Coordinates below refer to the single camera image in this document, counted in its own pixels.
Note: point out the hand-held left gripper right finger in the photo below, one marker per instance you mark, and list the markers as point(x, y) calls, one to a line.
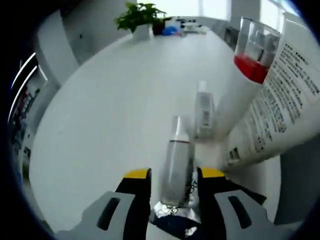
point(210, 195)

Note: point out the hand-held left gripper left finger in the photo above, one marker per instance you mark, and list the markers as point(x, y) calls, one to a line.
point(135, 200)

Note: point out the small white skincare bottle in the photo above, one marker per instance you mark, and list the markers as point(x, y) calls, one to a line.
point(205, 112)
point(177, 165)

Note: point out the dark blue silver skincare sachet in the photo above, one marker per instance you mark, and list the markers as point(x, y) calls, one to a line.
point(172, 225)

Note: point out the red-collared skincare pump bottle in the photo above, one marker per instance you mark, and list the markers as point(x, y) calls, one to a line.
point(235, 100)

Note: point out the white skincare tube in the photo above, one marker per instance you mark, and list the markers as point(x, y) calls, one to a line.
point(282, 112)

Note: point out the background display shelves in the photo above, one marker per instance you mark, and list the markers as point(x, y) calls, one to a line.
point(22, 120)

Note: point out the ceiling light strip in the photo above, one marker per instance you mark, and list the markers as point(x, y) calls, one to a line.
point(21, 72)
point(22, 87)

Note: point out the small blue toy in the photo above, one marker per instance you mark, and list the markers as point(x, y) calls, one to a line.
point(170, 30)

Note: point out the dark tabletop clutter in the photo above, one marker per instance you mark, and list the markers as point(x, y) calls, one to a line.
point(192, 23)

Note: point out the dark red pot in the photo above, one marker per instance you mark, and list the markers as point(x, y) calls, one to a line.
point(158, 28)

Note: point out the potted green plant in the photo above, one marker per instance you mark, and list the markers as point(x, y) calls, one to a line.
point(140, 15)

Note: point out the bright window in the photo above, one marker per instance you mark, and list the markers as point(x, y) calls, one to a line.
point(180, 8)

